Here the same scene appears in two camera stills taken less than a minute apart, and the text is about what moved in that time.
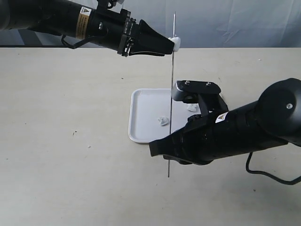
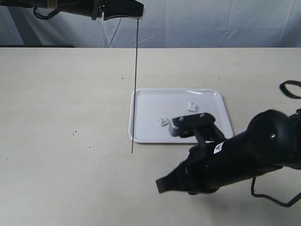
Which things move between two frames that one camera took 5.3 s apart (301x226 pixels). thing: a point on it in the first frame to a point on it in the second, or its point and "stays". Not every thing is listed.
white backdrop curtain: x=200 y=23 stays
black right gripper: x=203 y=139 to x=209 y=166
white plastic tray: x=146 y=105 stays
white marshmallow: x=163 y=121 stays
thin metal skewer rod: x=171 y=86 to x=135 y=86
